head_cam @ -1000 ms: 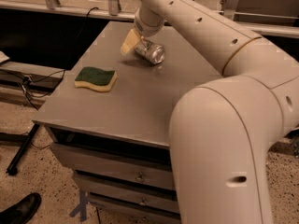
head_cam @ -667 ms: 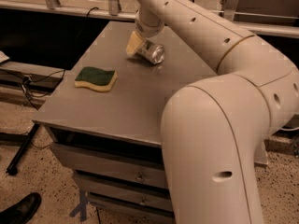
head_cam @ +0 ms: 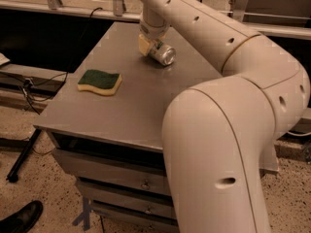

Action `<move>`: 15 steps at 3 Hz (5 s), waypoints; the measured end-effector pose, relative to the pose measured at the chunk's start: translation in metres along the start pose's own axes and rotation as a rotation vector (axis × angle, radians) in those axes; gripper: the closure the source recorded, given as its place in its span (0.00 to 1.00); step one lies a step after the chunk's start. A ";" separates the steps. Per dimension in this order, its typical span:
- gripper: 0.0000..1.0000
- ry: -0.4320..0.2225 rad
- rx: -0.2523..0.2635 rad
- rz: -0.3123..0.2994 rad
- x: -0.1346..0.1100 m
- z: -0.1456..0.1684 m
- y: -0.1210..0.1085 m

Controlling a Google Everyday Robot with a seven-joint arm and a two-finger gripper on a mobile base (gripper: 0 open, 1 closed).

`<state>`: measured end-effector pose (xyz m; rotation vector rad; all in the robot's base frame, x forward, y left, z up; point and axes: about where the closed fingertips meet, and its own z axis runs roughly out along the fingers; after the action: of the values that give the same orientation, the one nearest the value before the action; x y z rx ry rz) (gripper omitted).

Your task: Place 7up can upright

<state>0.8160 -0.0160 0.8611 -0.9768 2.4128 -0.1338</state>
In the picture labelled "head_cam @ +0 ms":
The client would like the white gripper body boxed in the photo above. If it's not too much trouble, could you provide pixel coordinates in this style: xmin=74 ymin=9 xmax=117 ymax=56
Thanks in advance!
xmin=140 ymin=15 xmax=169 ymax=40

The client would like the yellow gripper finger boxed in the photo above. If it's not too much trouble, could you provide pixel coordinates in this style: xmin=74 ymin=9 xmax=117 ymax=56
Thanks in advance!
xmin=138 ymin=34 xmax=153 ymax=56

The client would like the silver 7up soda can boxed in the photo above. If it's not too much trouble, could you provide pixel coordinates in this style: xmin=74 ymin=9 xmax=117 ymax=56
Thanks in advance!
xmin=149 ymin=41 xmax=176 ymax=66

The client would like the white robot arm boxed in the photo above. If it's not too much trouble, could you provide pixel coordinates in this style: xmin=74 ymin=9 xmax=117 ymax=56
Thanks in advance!
xmin=141 ymin=0 xmax=310 ymax=233

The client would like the green and yellow sponge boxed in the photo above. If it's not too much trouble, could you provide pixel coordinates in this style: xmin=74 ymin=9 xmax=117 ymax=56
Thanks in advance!
xmin=78 ymin=69 xmax=122 ymax=96

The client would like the grey drawer cabinet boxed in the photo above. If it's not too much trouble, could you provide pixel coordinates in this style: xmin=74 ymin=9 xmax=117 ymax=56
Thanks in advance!
xmin=33 ymin=21 xmax=279 ymax=233

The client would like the black tripod leg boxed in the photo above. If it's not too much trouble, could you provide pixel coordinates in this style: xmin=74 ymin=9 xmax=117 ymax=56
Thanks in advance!
xmin=7 ymin=129 xmax=41 ymax=183

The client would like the black leather shoe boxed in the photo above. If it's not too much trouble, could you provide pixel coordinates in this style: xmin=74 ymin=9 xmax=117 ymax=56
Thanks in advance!
xmin=0 ymin=200 xmax=44 ymax=233

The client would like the white cable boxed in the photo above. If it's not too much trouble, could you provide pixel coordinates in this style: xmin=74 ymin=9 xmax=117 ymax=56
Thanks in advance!
xmin=286 ymin=130 xmax=311 ymax=138

